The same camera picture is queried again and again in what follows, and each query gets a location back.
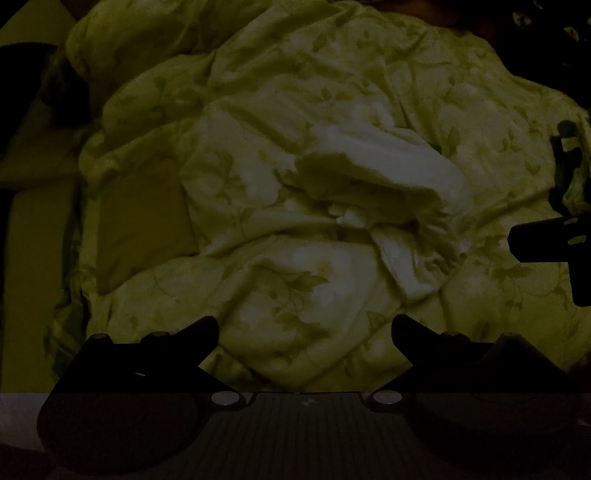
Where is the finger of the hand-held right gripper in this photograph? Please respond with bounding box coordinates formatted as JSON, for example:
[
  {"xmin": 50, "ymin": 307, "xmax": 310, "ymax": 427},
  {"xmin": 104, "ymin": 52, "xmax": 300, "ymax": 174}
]
[
  {"xmin": 508, "ymin": 218, "xmax": 591, "ymax": 265},
  {"xmin": 549, "ymin": 119, "xmax": 591, "ymax": 217}
]

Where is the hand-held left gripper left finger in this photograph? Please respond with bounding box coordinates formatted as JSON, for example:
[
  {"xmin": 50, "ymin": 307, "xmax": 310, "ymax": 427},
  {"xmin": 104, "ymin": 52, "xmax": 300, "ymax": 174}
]
[{"xmin": 54, "ymin": 316, "xmax": 247, "ymax": 412}]

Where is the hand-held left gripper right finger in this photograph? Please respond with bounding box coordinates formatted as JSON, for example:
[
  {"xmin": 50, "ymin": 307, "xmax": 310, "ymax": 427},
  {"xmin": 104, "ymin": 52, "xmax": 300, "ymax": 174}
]
[{"xmin": 369, "ymin": 314, "xmax": 575, "ymax": 412}]

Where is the small white garment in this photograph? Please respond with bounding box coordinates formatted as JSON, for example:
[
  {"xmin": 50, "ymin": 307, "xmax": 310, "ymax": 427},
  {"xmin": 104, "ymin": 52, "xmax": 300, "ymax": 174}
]
[{"xmin": 277, "ymin": 122, "xmax": 474, "ymax": 305}]

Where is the leaf print quilt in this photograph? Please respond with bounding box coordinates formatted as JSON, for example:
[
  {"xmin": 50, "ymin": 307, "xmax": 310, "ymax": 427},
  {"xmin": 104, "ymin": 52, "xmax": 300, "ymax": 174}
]
[{"xmin": 44, "ymin": 0, "xmax": 591, "ymax": 393}]

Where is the plain yellow cloth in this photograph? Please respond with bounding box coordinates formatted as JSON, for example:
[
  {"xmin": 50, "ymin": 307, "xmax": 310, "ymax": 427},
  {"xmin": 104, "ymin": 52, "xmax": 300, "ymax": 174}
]
[{"xmin": 95, "ymin": 159, "xmax": 200, "ymax": 295}]

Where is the dark patterned cloth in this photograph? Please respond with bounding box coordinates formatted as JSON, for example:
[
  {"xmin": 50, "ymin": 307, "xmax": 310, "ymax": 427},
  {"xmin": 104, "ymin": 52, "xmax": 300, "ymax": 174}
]
[{"xmin": 475, "ymin": 0, "xmax": 591, "ymax": 86}]

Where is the yellow bed sheet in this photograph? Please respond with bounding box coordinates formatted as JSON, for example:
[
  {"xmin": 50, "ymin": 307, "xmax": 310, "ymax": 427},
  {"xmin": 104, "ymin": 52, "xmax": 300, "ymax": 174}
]
[{"xmin": 0, "ymin": 0, "xmax": 93, "ymax": 393}]

